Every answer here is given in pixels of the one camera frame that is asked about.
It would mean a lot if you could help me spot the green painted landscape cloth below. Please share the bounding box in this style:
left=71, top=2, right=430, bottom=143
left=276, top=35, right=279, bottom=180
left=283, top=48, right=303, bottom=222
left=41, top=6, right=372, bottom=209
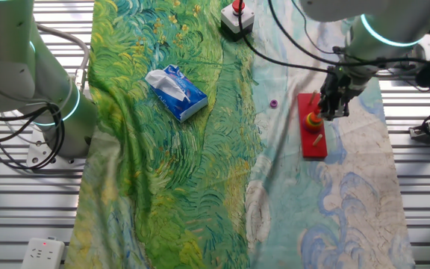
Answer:
left=64, top=0, right=416, bottom=269

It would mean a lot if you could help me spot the red Hanoi base board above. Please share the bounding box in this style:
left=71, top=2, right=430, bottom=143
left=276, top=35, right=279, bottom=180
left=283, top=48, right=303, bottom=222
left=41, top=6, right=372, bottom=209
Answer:
left=296, top=90, right=328, bottom=160

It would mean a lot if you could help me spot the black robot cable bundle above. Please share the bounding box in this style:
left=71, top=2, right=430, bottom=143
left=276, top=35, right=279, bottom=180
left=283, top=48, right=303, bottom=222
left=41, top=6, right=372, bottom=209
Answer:
left=0, top=102, right=66, bottom=173

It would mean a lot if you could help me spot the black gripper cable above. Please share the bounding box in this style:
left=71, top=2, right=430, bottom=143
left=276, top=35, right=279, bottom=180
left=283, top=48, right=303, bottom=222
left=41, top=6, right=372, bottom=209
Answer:
left=236, top=0, right=331, bottom=74

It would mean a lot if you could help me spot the rainbow Hanoi ring stack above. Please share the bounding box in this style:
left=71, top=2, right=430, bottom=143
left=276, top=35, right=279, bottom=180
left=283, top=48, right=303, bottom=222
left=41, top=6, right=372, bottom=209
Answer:
left=302, top=111, right=324, bottom=134

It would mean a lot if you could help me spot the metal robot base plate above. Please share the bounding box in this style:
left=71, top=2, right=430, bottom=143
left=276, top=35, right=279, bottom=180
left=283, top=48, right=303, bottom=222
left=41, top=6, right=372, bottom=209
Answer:
left=25, top=126, right=89, bottom=169

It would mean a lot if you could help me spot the grey emergency stop button box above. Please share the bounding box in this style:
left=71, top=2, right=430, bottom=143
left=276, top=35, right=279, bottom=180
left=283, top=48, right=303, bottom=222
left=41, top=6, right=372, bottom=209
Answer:
left=220, top=0, right=256, bottom=42

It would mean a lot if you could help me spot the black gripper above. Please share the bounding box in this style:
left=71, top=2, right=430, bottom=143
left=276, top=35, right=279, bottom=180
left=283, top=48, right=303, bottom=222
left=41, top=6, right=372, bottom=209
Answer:
left=317, top=67, right=365, bottom=121

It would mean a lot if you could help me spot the white power strip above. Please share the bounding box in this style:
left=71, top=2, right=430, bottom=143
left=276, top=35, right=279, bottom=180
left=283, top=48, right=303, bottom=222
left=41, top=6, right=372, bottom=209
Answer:
left=20, top=236, right=66, bottom=269

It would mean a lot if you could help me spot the grey robot hose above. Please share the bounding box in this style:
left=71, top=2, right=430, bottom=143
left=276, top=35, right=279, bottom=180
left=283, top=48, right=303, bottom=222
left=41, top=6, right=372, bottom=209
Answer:
left=35, top=22, right=91, bottom=94

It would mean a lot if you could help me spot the blue tissue pack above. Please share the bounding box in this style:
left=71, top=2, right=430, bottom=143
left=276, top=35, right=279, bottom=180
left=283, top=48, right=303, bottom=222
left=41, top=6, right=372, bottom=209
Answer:
left=144, top=64, right=208, bottom=123

